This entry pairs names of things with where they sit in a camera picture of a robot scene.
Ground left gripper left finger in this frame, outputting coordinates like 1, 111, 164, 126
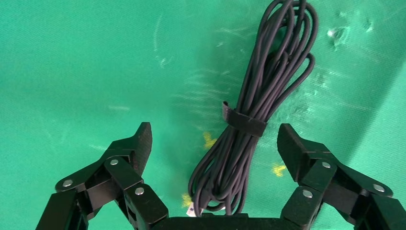
55, 122, 169, 230

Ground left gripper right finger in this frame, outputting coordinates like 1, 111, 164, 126
277, 123, 394, 230

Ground black data cable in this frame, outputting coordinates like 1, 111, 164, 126
187, 0, 319, 219

